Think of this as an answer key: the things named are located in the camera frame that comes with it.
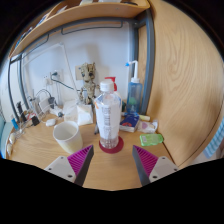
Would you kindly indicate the tree creature figurine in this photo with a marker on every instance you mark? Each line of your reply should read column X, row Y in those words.
column 88, row 83

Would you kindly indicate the small blue box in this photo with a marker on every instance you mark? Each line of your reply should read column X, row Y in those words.
column 130, row 123

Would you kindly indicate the blue striped cloth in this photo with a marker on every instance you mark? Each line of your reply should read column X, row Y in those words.
column 215, row 140

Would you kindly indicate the grey metal frame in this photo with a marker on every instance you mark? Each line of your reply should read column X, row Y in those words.
column 150, row 66

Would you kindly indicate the white charger block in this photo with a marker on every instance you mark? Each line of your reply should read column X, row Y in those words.
column 44, row 105

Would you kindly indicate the wrapped pale bun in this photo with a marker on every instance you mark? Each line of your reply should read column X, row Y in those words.
column 12, row 138
column 9, row 150

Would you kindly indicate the white earbuds case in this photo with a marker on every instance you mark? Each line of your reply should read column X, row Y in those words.
column 51, row 122

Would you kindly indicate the white desk lamp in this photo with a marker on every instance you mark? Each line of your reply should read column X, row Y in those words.
column 62, row 44

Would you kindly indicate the clear plastic water bottle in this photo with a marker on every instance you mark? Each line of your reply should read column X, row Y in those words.
column 108, row 116

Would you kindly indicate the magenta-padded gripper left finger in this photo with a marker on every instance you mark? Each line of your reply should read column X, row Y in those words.
column 61, row 168

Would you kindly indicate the wooden shelf unit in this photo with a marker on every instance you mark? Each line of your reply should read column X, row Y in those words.
column 100, row 10

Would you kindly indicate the flat round red coaster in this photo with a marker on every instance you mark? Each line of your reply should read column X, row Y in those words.
column 117, row 148

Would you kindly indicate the blue nasal rinse bottle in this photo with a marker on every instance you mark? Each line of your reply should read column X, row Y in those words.
column 134, row 96

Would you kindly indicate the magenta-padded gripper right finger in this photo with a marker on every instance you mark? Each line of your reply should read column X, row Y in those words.
column 161, row 166

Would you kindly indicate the pale yellow mug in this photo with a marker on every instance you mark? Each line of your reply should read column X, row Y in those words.
column 70, row 140

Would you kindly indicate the small yellow tube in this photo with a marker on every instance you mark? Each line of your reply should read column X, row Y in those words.
column 144, row 117

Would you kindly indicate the black charger cube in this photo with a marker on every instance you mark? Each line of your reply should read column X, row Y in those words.
column 35, row 120

